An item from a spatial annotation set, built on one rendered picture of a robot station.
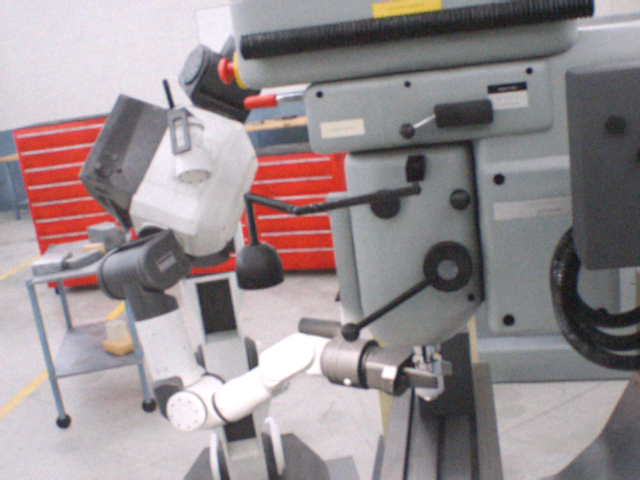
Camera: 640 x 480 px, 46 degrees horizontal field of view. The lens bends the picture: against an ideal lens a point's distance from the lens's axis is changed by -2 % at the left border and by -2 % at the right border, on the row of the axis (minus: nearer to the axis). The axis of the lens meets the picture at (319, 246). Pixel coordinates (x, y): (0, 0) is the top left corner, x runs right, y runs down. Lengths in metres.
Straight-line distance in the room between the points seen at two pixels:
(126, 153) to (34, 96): 10.19
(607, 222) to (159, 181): 0.93
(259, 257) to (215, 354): 0.82
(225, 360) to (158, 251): 0.54
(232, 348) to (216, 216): 0.50
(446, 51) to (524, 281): 0.34
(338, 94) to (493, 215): 0.27
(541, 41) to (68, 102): 10.65
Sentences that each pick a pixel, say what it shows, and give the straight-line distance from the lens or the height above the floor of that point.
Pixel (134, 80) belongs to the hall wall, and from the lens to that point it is 11.03.
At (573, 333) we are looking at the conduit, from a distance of 0.97.
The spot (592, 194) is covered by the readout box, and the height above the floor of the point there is 1.60.
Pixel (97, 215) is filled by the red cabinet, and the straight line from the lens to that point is 6.52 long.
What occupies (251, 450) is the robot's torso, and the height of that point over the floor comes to 0.75.
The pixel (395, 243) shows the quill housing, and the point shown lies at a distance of 1.11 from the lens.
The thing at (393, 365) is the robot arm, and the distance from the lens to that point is 1.26.
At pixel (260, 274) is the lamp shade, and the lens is 1.12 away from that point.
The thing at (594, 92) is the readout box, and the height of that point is 1.70.
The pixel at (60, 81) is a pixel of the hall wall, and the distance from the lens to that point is 11.51.
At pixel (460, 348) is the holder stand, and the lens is 1.62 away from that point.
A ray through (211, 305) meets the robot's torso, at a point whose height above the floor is 1.19.
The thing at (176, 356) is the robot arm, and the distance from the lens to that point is 1.47.
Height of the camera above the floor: 1.78
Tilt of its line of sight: 15 degrees down
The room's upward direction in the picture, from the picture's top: 8 degrees counter-clockwise
